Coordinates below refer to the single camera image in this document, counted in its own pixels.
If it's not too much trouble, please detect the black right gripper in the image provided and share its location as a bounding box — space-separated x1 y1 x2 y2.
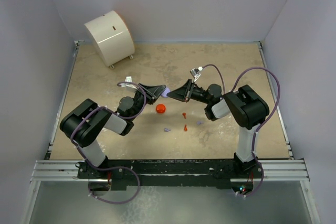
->
167 79 212 104

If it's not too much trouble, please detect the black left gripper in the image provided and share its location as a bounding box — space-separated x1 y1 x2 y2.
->
129 83 165 120

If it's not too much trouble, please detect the lilac earbud charging case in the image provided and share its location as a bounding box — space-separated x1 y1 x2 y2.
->
161 88 171 98

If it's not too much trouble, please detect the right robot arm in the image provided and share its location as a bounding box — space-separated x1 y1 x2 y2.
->
167 79 269 177

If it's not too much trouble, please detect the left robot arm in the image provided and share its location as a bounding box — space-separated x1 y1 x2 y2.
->
59 81 166 178

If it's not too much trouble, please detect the orange earbud charging case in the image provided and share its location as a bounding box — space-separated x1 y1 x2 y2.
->
155 104 166 114

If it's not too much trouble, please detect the white cylindrical box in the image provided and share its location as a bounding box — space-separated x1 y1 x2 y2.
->
84 11 135 68

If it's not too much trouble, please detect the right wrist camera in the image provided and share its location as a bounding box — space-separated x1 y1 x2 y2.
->
190 66 203 83

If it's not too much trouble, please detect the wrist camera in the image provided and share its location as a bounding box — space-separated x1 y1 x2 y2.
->
190 66 203 83
123 76 136 88

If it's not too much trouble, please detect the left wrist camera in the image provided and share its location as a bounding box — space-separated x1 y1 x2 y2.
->
123 76 136 88

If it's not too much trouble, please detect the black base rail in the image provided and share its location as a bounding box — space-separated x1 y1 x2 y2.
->
75 158 262 191

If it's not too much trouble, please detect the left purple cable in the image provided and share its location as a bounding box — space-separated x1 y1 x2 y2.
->
70 81 148 204

